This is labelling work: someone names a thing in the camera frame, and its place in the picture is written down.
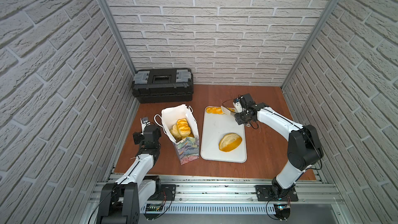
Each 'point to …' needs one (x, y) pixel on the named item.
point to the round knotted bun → (175, 132)
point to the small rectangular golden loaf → (184, 130)
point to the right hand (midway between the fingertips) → (242, 117)
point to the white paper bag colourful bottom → (188, 147)
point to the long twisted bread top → (217, 110)
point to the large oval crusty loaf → (229, 142)
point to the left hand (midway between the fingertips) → (145, 126)
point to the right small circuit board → (282, 211)
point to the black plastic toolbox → (162, 85)
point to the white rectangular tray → (213, 127)
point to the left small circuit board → (153, 207)
